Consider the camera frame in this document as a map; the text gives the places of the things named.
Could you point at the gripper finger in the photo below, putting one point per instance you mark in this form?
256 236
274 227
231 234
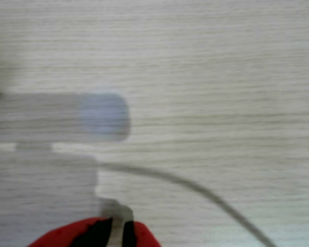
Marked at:
141 238
67 235

